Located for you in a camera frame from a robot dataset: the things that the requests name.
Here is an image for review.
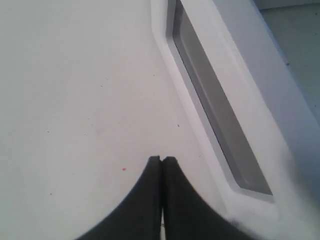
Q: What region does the white microwave door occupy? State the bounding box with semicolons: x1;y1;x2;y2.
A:
0;0;320;240

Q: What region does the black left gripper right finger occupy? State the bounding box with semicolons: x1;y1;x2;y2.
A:
161;156;253;240

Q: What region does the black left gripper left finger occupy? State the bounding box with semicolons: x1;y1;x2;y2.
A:
79;156;162;240

